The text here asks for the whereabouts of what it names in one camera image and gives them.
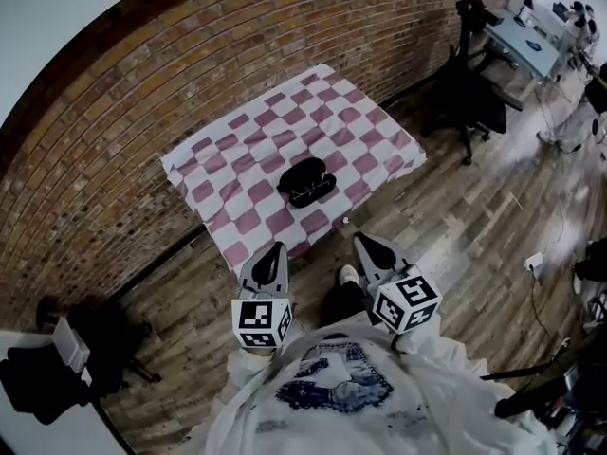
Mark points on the black glasses case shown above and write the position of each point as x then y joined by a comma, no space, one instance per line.
303,178

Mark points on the black bag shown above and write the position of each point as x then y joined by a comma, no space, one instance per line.
593,263

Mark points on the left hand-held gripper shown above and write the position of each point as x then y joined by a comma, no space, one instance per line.
258,318

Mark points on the person's white printed shirt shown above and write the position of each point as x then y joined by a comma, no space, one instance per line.
360,410

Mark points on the black office chair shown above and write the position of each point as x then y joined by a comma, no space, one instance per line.
474,102

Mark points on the pink white checkered tablecloth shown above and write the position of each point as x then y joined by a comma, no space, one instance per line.
284,126

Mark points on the white power adapter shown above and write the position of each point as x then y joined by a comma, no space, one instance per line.
533,261

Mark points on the person's right forearm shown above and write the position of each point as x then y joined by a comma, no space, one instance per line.
427,346

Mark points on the light blue desk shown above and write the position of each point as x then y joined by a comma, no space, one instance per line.
526,45

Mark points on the person's left forearm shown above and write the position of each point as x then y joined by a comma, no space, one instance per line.
246,372

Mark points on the white box device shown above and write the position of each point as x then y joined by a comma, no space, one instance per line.
71,344

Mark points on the person's black trouser leg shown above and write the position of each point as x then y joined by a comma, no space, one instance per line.
346,301

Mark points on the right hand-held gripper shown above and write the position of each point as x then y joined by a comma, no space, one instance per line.
405,303

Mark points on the person's white shoe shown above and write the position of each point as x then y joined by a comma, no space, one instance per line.
349,274

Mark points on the black camera stand equipment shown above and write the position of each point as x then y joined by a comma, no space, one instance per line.
42,387

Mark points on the black tripod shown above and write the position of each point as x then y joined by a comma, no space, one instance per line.
545,391

